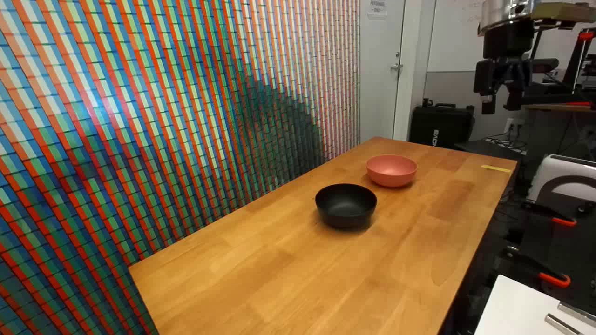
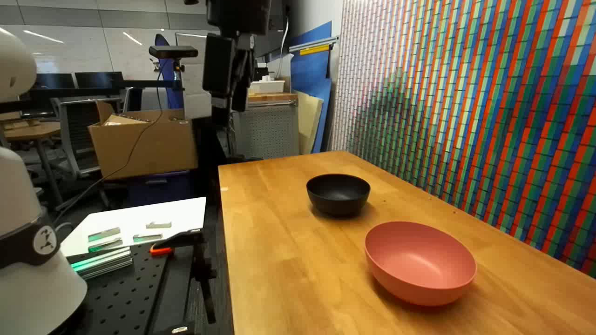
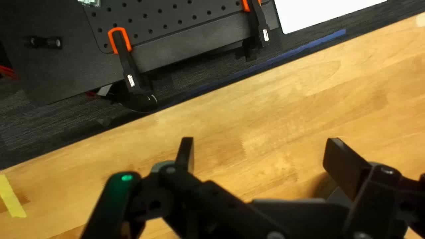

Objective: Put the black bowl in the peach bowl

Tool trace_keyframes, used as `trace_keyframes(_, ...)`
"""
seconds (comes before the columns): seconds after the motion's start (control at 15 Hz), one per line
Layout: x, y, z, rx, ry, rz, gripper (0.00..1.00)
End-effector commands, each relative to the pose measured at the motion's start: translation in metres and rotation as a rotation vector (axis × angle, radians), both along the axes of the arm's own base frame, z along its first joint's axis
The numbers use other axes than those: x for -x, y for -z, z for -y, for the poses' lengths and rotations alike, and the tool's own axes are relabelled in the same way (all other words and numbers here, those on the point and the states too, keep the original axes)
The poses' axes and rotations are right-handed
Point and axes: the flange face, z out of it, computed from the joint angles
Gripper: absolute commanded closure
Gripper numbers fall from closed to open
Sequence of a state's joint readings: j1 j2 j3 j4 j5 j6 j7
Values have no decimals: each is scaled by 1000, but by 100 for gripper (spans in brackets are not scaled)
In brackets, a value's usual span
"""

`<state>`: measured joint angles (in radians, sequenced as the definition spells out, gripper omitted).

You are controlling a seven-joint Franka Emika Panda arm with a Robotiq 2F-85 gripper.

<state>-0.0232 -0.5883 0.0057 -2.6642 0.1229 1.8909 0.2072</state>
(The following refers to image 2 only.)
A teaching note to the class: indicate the black bowl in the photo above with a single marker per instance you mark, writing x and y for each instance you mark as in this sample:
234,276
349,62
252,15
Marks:
338,194

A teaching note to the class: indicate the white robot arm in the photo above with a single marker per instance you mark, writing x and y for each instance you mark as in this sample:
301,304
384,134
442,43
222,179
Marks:
38,287

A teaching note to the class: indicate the peach bowl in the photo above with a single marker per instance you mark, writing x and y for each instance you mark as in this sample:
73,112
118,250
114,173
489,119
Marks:
418,263

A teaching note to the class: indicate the blue board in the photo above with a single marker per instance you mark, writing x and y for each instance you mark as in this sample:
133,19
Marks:
312,75

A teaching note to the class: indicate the cardboard box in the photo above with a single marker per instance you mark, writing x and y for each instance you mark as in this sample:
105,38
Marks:
144,144

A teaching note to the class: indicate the white paper sheet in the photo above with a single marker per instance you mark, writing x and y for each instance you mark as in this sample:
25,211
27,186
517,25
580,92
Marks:
137,224

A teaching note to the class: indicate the green-white marker pen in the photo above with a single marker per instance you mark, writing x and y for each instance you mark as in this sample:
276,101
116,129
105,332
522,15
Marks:
105,263

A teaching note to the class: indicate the black office chair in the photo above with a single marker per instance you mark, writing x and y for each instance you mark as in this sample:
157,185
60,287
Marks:
75,114

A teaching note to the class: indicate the black camera on stand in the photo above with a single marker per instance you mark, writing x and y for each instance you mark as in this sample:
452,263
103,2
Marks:
230,52

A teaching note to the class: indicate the orange-handled clamp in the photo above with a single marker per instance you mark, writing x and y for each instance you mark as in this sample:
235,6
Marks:
163,248

